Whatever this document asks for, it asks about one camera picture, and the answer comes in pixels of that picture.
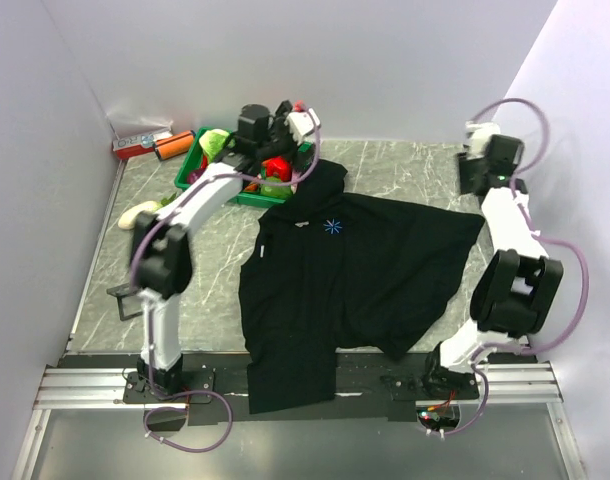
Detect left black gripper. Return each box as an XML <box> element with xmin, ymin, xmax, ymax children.
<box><xmin>256</xmin><ymin>103</ymin><xmax>318</xmax><ymax>174</ymax></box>

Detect black t-shirt garment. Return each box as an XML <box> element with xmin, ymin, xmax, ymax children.
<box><xmin>239</xmin><ymin>160</ymin><xmax>485</xmax><ymax>414</ymax></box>

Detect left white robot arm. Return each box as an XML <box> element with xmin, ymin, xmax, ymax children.
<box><xmin>129</xmin><ymin>101</ymin><xmax>321</xmax><ymax>402</ymax></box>

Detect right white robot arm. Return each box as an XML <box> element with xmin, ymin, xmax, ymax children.
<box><xmin>421</xmin><ymin>122</ymin><xmax>564</xmax><ymax>399</ymax></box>

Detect red toy bell pepper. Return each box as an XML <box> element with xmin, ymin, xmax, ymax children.
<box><xmin>262</xmin><ymin>156</ymin><xmax>292</xmax><ymax>182</ymax></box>

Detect green toy bell pepper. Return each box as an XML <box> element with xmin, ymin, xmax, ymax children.
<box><xmin>260</xmin><ymin>182</ymin><xmax>293</xmax><ymax>200</ymax></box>

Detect green toy lettuce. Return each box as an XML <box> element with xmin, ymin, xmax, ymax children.
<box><xmin>199</xmin><ymin>129</ymin><xmax>234</xmax><ymax>163</ymax></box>

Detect green plastic crate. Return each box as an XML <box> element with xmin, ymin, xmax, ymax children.
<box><xmin>175</xmin><ymin>124</ymin><xmax>321</xmax><ymax>208</ymax></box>

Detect purple toy onion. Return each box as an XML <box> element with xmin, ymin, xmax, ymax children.
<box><xmin>186</xmin><ymin>168</ymin><xmax>205</xmax><ymax>185</ymax></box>

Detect orange cylinder can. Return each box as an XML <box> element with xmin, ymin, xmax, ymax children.
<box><xmin>154</xmin><ymin>130</ymin><xmax>195</xmax><ymax>161</ymax></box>

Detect red white box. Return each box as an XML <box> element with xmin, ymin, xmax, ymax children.
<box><xmin>112</xmin><ymin>123</ymin><xmax>172</xmax><ymax>161</ymax></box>

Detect white toy radish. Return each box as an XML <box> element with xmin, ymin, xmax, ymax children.
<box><xmin>117</xmin><ymin>193</ymin><xmax>177</xmax><ymax>231</ymax></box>

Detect small black stand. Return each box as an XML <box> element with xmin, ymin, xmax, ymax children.
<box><xmin>106</xmin><ymin>283</ymin><xmax>142</xmax><ymax>322</ymax></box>

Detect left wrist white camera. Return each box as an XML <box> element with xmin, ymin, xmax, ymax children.
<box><xmin>285</xmin><ymin>102</ymin><xmax>321</xmax><ymax>144</ymax></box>

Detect wrist white camera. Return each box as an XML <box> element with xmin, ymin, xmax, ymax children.
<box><xmin>285</xmin><ymin>102</ymin><xmax>321</xmax><ymax>144</ymax></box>
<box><xmin>464</xmin><ymin>121</ymin><xmax>501</xmax><ymax>158</ymax></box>

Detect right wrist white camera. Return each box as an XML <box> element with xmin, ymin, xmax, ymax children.
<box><xmin>464</xmin><ymin>121</ymin><xmax>501</xmax><ymax>158</ymax></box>

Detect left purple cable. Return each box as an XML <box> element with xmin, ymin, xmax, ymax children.
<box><xmin>129</xmin><ymin>105</ymin><xmax>322</xmax><ymax>454</ymax></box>

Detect purple cable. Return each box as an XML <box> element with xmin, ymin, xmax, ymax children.
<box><xmin>129</xmin><ymin>105</ymin><xmax>322</xmax><ymax>454</ymax></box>
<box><xmin>424</xmin><ymin>97</ymin><xmax>590</xmax><ymax>441</ymax></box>

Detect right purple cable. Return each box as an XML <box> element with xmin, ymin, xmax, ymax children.
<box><xmin>424</xmin><ymin>97</ymin><xmax>590</xmax><ymax>441</ymax></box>

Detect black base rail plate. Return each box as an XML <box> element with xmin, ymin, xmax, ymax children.
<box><xmin>122</xmin><ymin>352</ymin><xmax>481</xmax><ymax>426</ymax></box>

